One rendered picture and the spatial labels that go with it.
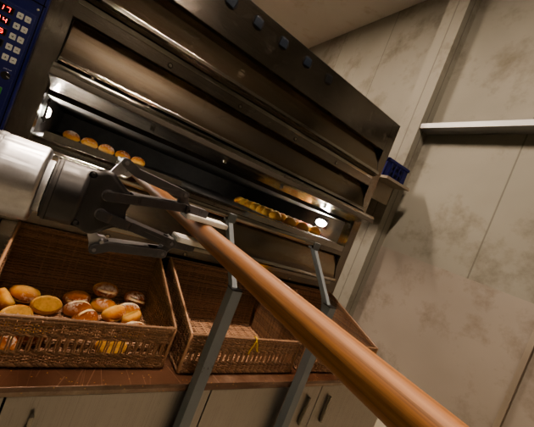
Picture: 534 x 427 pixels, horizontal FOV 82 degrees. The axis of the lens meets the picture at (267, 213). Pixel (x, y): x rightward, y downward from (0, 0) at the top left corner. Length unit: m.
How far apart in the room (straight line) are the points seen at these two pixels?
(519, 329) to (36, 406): 3.28
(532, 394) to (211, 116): 3.14
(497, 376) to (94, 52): 3.58
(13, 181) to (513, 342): 3.43
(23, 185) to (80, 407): 0.88
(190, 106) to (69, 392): 1.14
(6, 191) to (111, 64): 1.10
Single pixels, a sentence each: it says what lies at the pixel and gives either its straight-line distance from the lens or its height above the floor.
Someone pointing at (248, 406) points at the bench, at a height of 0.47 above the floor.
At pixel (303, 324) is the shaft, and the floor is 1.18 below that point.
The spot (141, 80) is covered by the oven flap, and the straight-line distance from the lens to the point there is 1.47.
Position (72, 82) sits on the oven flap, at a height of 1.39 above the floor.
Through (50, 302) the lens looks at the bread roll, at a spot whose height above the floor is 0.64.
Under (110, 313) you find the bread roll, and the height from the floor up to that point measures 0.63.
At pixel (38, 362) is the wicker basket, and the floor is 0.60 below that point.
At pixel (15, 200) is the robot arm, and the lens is 0.41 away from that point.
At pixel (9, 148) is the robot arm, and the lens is 0.41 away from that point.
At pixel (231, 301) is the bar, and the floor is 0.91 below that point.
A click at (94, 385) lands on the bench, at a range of 1.14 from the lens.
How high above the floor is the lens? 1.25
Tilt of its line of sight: 2 degrees down
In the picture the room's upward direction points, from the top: 22 degrees clockwise
